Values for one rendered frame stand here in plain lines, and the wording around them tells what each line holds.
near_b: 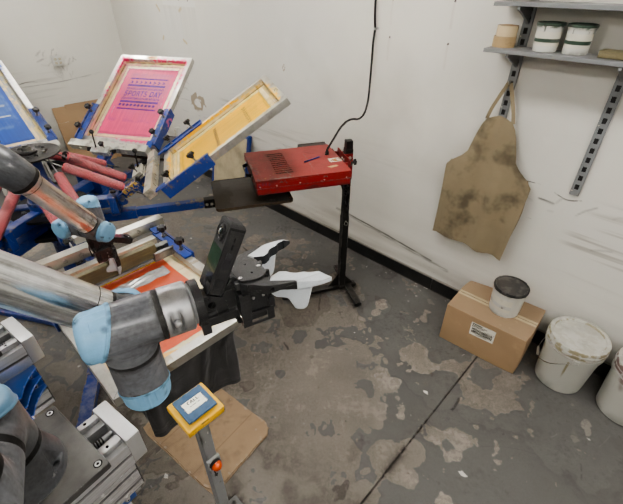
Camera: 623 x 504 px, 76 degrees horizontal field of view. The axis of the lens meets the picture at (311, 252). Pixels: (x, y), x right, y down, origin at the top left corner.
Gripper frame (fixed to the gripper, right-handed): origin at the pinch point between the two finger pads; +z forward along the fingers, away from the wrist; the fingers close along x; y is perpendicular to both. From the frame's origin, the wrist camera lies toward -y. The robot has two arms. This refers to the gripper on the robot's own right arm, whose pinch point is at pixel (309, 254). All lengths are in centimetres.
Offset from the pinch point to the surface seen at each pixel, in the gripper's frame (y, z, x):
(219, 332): 60, -6, -67
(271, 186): 41, 54, -151
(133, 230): 45, -22, -146
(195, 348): 61, -16, -64
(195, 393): 65, -20, -47
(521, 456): 166, 123, -18
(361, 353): 153, 89, -113
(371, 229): 113, 156, -195
